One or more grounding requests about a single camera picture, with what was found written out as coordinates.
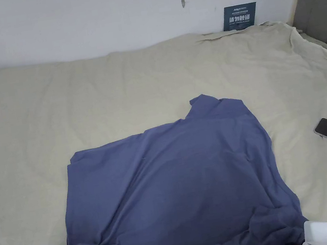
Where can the bed with beige sheet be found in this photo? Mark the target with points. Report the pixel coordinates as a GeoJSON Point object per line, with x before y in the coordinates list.
{"type": "Point", "coordinates": [87, 103]}

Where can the dark blue sign card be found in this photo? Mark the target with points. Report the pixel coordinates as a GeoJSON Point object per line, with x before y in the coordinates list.
{"type": "Point", "coordinates": [239, 16]}

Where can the dark blue shirt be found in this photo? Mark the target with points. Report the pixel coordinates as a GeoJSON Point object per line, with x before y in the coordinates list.
{"type": "Point", "coordinates": [176, 188]}

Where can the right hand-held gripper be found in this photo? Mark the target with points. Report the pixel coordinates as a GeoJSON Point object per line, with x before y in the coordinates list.
{"type": "Point", "coordinates": [319, 232]}

